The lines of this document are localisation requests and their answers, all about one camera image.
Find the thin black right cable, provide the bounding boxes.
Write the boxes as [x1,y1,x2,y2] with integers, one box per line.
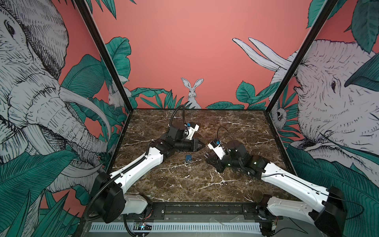
[260,173,365,220]

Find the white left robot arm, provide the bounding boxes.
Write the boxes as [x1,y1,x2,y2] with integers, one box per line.
[83,122,205,223]

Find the black corner frame post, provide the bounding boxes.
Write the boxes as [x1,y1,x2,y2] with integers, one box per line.
[265,0,338,115]
[74,0,134,114]

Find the small green circuit board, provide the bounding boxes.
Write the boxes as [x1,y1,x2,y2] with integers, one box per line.
[134,223,153,232]

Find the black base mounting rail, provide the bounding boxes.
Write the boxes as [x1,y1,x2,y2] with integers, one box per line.
[142,202,279,221]

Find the white perforated strip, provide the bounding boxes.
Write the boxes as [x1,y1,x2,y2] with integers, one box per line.
[89,222,261,234]

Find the black corner frame post left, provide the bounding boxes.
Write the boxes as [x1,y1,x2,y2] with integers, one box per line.
[74,0,134,114]

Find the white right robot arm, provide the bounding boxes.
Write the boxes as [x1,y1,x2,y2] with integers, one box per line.
[206,140,347,237]

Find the black corner frame post right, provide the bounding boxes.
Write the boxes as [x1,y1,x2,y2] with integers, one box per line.
[265,0,338,115]

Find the black corrugated left cable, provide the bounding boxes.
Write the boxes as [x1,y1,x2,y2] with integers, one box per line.
[82,156,147,220]

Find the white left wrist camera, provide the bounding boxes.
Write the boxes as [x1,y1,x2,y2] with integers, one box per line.
[186,122,199,140]

